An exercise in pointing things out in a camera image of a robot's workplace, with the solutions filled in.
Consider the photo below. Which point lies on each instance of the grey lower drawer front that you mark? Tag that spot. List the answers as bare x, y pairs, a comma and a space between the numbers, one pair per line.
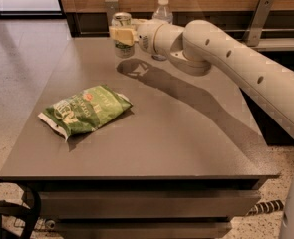
139, 230

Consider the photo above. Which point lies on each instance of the left metal wall bracket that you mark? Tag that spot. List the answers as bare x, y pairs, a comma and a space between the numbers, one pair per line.
111, 7

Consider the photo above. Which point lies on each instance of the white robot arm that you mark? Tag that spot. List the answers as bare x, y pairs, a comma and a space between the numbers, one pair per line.
201, 45

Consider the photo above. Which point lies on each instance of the clear plastic water bottle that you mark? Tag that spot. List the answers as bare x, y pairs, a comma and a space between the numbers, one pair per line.
163, 12

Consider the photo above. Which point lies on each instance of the grey upper drawer front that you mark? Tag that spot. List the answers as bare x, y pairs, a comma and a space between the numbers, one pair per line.
152, 204

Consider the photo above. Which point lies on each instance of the horizontal metal rail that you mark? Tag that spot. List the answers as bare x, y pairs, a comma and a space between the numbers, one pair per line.
237, 33

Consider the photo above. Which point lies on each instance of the right metal wall bracket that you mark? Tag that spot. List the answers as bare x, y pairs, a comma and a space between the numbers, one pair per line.
253, 33

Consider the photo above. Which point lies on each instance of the grey drawer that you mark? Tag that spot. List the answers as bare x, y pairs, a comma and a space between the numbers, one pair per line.
152, 204
139, 230

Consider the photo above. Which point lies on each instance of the green chip bag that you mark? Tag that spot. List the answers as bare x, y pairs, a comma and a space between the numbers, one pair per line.
85, 112

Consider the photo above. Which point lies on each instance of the metal wall bracket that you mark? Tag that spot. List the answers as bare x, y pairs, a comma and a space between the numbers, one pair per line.
253, 33
111, 7

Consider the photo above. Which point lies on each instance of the black chair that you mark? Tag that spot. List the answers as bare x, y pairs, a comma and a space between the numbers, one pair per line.
28, 215

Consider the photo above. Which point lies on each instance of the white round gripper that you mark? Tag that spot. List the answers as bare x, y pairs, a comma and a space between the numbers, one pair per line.
146, 35

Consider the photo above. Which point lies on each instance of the silver green 7up can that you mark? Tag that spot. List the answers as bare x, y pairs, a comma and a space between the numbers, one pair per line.
122, 19

